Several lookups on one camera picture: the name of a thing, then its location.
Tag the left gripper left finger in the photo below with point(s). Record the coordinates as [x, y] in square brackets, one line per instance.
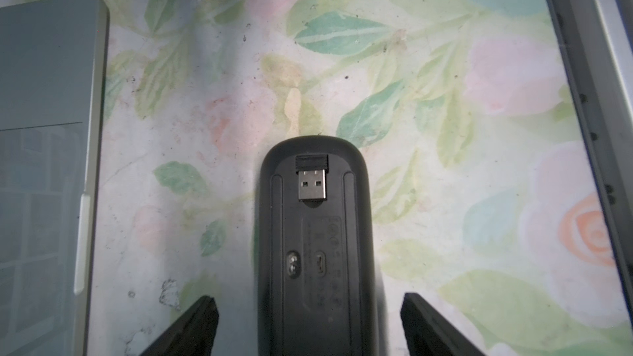
[192, 334]

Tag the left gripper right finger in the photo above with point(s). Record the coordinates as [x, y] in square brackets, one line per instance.
[428, 333]

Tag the black wireless mouse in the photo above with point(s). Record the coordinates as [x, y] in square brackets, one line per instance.
[316, 280]

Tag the silver USB mouse receiver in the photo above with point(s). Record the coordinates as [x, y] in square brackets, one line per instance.
[311, 170]

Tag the silver laptop with photo screen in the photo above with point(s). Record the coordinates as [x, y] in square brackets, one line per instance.
[53, 60]

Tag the floral table mat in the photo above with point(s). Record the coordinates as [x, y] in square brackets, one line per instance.
[482, 196]

